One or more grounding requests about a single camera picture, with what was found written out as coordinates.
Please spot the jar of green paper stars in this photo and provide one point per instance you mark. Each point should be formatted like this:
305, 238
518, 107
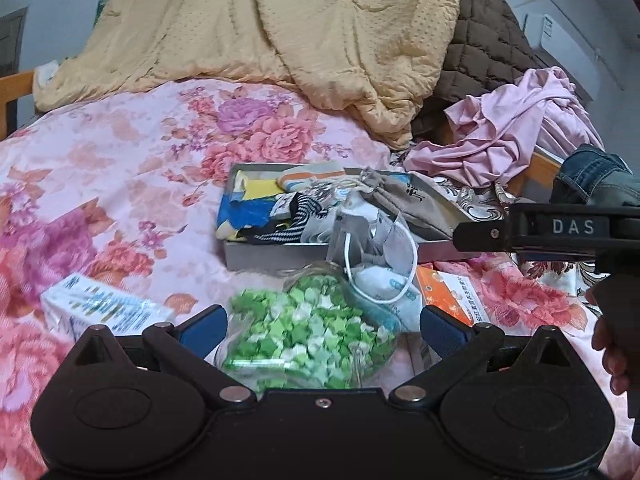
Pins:
300, 330

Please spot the white air conditioner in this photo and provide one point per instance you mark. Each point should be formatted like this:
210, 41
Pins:
575, 35

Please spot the grey wall panel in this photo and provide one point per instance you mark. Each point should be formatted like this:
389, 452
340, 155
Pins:
10, 40

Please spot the pink floral bedspread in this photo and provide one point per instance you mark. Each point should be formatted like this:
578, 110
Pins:
125, 160

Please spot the grey box with cartoon picture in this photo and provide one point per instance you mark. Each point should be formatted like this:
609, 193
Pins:
260, 258

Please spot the yellow quilt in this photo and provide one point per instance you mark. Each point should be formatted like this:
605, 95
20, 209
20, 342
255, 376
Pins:
250, 25

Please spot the wooden bed rail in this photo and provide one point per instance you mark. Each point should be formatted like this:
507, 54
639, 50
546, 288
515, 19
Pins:
540, 167
15, 85

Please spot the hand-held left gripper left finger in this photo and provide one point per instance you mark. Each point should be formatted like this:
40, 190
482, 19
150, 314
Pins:
206, 330

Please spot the white face mask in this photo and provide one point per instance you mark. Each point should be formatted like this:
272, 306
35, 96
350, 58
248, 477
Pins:
385, 285

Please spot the white and blue carton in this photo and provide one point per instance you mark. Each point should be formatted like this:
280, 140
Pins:
100, 305

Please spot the grey face mask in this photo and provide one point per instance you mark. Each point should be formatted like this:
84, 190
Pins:
360, 235

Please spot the black white striped sock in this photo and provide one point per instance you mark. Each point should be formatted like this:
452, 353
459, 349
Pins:
300, 210

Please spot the white brown patterned sheet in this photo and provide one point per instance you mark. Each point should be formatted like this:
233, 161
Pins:
480, 205

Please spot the pink garment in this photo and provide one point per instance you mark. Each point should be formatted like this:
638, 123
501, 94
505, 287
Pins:
500, 125

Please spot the person's right hand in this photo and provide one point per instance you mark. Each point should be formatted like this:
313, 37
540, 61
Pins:
620, 360

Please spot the blue jeans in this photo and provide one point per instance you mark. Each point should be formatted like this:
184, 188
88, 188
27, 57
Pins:
590, 175

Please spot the brown quilted blanket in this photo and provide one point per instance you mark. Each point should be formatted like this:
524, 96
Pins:
480, 45

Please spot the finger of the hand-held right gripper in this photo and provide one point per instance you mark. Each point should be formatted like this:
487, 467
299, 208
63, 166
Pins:
482, 236

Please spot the orange and white carton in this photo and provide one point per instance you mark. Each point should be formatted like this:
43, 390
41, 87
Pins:
450, 290

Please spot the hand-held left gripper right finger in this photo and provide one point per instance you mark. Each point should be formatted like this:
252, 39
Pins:
440, 329

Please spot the striped cloth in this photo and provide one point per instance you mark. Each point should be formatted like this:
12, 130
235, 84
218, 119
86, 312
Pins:
310, 175

